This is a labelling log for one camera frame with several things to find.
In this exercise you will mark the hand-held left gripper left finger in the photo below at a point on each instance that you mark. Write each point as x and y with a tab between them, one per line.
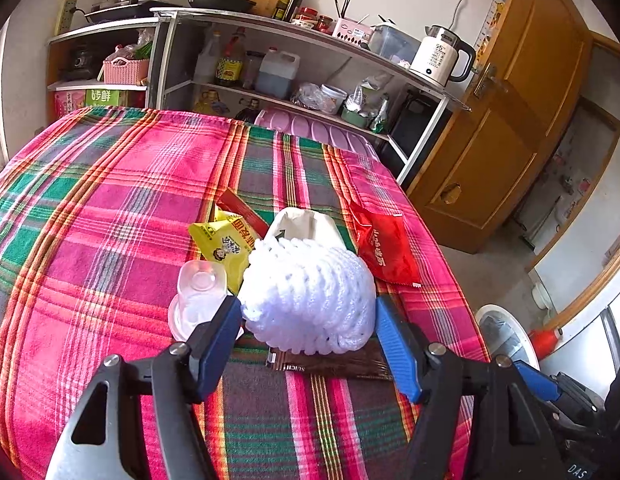
217	345

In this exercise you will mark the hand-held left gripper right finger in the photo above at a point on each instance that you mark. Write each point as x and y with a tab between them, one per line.
397	350

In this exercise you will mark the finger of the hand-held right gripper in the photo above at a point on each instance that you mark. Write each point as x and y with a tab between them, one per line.
537	380

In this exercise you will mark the red round container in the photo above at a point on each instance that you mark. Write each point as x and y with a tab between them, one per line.
544	342

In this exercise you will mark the white round trash bin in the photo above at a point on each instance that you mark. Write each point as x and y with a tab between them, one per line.
482	317

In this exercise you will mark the white foam fruit net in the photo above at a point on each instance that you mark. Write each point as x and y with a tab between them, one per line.
310	295

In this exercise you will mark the clear plastic bin liner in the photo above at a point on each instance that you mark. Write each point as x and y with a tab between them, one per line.
509	337

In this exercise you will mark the clear plastic cup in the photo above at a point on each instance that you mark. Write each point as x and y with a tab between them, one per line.
200	290

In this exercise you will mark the dark brown wrapper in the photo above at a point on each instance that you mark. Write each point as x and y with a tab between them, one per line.
330	365

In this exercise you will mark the yellow snack packet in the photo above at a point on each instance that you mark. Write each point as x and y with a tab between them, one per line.
225	245

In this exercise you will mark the red plastic packet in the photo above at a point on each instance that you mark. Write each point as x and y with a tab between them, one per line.
384	250

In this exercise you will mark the red strip packet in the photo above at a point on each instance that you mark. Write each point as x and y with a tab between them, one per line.
240	210

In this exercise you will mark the white paper bag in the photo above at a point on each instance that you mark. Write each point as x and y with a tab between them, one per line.
305	225

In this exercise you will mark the pink green plaid tablecloth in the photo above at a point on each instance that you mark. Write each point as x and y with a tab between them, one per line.
115	210

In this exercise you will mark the black bag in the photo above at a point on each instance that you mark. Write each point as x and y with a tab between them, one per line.
413	120

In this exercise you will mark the green packet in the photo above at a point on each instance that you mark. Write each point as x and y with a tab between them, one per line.
380	117

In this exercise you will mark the storage box with pink lid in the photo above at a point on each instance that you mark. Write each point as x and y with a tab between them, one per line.
310	127

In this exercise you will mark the green bowl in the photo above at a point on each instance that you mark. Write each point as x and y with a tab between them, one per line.
356	116

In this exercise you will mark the white plastic tub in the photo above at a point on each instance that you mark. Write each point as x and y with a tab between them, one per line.
334	100

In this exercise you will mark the white plastic bag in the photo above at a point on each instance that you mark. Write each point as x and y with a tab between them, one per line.
372	87

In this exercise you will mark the crumpled clear plastic bag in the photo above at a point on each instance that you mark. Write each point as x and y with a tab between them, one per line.
306	96

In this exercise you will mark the brown wooden door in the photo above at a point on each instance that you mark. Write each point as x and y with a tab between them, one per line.
514	110

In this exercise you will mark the green carton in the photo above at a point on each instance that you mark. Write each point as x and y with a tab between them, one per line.
106	97

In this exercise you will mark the dark liquid plastic jug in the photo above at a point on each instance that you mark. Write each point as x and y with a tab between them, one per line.
276	77

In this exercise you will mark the glass jar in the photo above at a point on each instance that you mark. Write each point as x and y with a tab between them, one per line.
252	72

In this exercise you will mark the oil bottle with yellow label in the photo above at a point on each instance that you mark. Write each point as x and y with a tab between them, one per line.
230	65

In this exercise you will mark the pink carton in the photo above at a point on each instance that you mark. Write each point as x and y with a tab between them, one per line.
69	105

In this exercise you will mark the clear plastic bottle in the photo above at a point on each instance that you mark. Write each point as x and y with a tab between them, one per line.
207	62

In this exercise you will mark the pink woven basket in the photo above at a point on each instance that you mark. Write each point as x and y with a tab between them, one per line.
126	70

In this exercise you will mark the white electric kettle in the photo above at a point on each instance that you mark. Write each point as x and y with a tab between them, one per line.
434	60

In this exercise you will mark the clear plastic container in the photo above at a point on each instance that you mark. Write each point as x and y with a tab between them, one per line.
389	42

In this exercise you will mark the black small appliance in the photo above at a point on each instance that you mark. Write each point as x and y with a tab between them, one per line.
81	64

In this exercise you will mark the pink utensil holder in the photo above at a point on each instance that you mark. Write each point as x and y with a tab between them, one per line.
352	32

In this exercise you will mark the white metal storage rack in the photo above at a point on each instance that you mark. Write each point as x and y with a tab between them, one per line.
290	32

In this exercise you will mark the red lidded jars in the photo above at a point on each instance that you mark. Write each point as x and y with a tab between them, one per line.
312	19

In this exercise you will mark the green sauce bottle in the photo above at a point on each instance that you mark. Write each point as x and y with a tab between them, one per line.
281	5

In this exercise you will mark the bunch of dark chopsticks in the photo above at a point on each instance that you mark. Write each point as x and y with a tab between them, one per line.
342	7

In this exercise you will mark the black induction cooker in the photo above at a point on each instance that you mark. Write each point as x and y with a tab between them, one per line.
120	10

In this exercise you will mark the dark sauce bottle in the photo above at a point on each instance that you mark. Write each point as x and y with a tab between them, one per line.
296	5

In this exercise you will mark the beige power strip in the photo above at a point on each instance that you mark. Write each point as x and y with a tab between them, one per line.
67	10

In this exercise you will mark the wall chart strip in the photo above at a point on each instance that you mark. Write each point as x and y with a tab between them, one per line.
492	20

